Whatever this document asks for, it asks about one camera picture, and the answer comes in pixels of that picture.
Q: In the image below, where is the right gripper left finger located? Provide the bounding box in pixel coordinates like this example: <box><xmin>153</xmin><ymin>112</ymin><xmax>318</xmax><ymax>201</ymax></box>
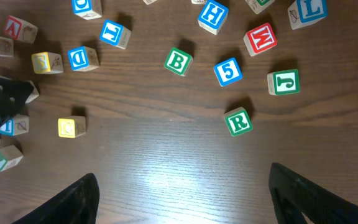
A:
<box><xmin>14</xmin><ymin>173</ymin><xmax>100</xmax><ymax>224</ymax></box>

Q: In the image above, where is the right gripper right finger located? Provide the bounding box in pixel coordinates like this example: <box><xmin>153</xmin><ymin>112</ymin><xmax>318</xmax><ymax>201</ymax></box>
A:
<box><xmin>268</xmin><ymin>162</ymin><xmax>358</xmax><ymax>224</ymax></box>

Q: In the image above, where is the yellow C block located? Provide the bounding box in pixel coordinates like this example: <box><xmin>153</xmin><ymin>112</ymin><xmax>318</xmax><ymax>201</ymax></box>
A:
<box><xmin>58</xmin><ymin>116</ymin><xmax>86</xmax><ymax>139</ymax></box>

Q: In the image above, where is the yellow S block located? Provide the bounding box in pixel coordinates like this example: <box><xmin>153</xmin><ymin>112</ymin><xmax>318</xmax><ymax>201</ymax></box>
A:
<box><xmin>32</xmin><ymin>52</ymin><xmax>63</xmax><ymax>74</ymax></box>

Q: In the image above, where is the green 7 block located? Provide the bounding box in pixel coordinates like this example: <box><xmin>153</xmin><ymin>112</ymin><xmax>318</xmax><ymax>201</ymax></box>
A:
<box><xmin>0</xmin><ymin>145</ymin><xmax>24</xmax><ymax>172</ymax></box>

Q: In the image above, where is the red A block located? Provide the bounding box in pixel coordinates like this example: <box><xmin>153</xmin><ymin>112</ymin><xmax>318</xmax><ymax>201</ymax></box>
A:
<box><xmin>3</xmin><ymin>16</ymin><xmax>38</xmax><ymax>44</ymax></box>

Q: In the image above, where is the blue D block lower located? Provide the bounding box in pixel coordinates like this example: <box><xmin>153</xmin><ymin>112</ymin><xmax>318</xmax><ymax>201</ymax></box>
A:
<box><xmin>68</xmin><ymin>46</ymin><xmax>99</xmax><ymax>72</ymax></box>

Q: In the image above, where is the blue d block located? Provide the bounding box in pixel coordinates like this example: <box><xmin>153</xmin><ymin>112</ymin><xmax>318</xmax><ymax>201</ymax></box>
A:
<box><xmin>68</xmin><ymin>46</ymin><xmax>99</xmax><ymax>72</ymax></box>
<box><xmin>71</xmin><ymin>0</ymin><xmax>103</xmax><ymax>20</ymax></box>

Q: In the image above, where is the blue D block upper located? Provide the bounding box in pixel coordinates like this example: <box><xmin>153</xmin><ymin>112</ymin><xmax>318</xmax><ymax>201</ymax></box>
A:
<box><xmin>71</xmin><ymin>0</ymin><xmax>103</xmax><ymax>20</ymax></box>

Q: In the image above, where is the blue T block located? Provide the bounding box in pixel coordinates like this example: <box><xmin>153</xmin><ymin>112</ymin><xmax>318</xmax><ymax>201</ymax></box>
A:
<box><xmin>99</xmin><ymin>19</ymin><xmax>131</xmax><ymax>49</ymax></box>

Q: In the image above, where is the blue 5 block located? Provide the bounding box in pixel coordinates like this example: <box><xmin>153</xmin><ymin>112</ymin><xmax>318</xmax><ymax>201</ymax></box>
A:
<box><xmin>213</xmin><ymin>57</ymin><xmax>242</xmax><ymax>86</ymax></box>

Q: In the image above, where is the red W block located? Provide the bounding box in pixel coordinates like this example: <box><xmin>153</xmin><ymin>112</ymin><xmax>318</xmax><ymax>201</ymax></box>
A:
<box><xmin>243</xmin><ymin>22</ymin><xmax>278</xmax><ymax>57</ymax></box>

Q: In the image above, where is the green B block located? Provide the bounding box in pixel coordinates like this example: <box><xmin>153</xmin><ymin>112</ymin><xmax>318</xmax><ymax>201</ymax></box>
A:
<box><xmin>164</xmin><ymin>47</ymin><xmax>193</xmax><ymax>77</ymax></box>

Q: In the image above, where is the green N block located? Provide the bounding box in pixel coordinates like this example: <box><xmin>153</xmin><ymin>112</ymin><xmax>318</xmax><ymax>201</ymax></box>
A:
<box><xmin>245</xmin><ymin>0</ymin><xmax>275</xmax><ymax>14</ymax></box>

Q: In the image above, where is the blue H block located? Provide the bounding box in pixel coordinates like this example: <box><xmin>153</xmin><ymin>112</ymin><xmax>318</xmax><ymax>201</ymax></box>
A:
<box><xmin>198</xmin><ymin>0</ymin><xmax>229</xmax><ymax>35</ymax></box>

